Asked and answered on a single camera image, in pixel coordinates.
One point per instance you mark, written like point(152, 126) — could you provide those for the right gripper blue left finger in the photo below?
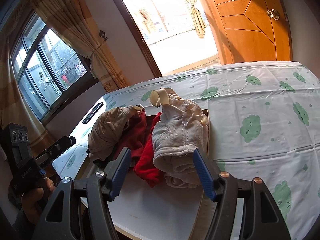
point(116, 172)

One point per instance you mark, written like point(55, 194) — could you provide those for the dark red knit garment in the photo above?
point(133, 138)

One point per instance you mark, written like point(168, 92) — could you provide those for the cardboard tray box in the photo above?
point(160, 212)

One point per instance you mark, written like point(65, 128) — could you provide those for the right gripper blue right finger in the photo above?
point(206, 173)

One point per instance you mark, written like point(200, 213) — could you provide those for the brass door knob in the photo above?
point(273, 14)

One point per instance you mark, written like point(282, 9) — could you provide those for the left hand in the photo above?
point(33, 202)

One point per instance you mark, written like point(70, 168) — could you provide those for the black remote control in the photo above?
point(89, 116)

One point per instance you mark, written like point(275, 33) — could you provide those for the window with dark frame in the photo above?
point(49, 73)

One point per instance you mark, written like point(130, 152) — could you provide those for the cream quilted bra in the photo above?
point(182, 128)

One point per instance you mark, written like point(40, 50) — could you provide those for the beige garment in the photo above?
point(107, 130)

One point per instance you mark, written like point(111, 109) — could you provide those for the cream patterned curtain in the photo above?
point(73, 23)

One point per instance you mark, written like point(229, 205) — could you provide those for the wooden door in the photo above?
point(243, 32)

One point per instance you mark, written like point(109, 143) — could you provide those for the green cloud pattern sheet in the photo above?
point(264, 119)

